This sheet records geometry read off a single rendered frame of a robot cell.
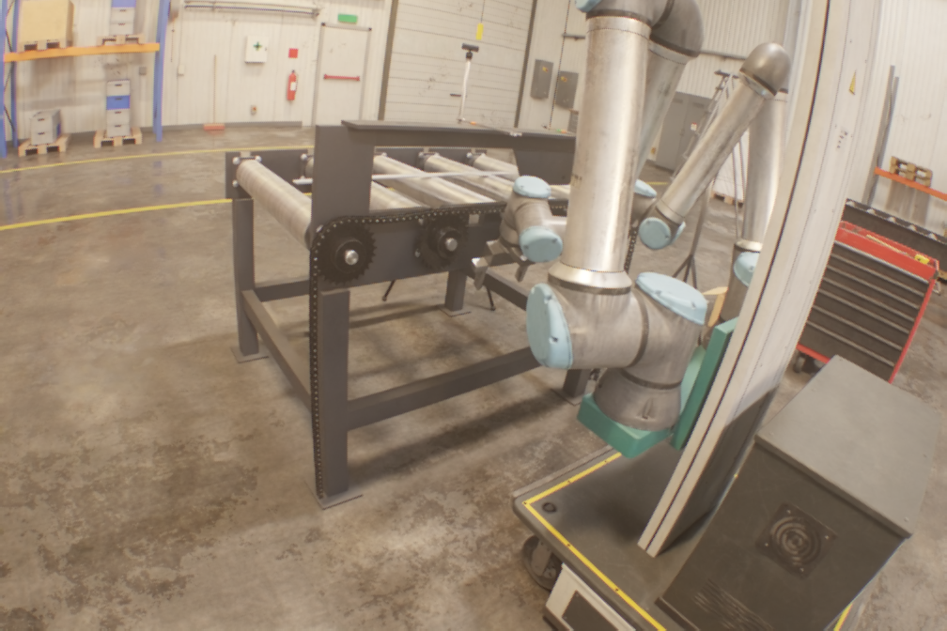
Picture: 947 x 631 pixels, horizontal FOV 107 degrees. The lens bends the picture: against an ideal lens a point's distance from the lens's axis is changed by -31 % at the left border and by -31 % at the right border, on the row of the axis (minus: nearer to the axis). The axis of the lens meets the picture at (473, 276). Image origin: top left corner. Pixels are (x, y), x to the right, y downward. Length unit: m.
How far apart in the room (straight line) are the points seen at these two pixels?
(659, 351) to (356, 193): 0.78
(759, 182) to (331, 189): 1.13
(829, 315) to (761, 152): 1.87
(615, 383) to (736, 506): 0.34
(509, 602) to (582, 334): 0.93
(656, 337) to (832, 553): 0.51
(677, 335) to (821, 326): 2.38
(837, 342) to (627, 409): 2.38
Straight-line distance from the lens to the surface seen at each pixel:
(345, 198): 1.25
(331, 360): 1.39
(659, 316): 0.93
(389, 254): 1.36
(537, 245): 1.12
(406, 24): 11.70
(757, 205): 1.50
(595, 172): 0.84
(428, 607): 1.50
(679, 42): 0.97
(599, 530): 1.35
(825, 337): 3.27
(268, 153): 2.15
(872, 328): 3.21
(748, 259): 1.39
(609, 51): 0.86
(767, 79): 1.36
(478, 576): 1.58
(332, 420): 1.51
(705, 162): 1.37
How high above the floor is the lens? 1.30
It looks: 22 degrees down
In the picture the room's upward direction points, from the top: 8 degrees clockwise
